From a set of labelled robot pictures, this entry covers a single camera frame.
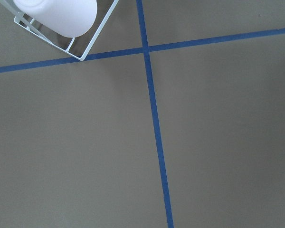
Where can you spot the white wire cup rack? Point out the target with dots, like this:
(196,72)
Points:
(78,47)

